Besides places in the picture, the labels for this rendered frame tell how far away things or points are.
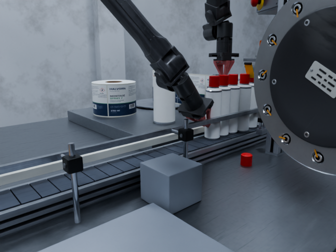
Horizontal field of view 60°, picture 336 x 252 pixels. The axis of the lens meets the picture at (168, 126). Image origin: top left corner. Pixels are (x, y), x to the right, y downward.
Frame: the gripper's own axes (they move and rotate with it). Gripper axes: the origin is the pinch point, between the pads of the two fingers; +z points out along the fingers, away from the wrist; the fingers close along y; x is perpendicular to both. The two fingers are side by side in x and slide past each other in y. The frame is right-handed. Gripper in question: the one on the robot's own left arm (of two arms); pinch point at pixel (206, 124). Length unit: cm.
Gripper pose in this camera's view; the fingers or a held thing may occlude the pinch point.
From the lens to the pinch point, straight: 94.0
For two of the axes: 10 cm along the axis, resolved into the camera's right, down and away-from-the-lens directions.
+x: -5.8, 7.4, -3.4
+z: 4.7, 6.4, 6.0
